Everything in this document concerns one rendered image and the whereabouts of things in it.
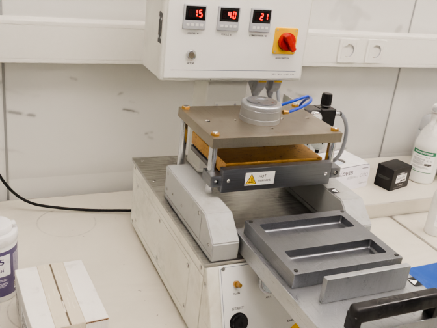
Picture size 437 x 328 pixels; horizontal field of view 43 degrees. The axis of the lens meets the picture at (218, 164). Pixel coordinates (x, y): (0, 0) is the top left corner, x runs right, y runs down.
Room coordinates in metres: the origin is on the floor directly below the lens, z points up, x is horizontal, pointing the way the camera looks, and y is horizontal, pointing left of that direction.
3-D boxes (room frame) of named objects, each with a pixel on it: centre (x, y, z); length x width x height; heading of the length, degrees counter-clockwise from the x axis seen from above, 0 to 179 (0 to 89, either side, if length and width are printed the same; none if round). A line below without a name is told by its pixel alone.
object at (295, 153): (1.04, -0.08, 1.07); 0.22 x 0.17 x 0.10; 116
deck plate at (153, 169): (1.06, -0.05, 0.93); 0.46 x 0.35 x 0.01; 26
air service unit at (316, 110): (1.25, -0.21, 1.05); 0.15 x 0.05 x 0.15; 116
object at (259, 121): (1.07, -0.07, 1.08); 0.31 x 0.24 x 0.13; 116
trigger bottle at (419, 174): (1.62, -0.63, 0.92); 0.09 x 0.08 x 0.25; 147
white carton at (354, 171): (1.49, -0.31, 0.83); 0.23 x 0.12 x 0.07; 126
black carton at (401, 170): (1.54, -0.52, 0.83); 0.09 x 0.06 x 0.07; 130
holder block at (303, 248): (0.80, -0.18, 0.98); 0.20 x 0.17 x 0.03; 116
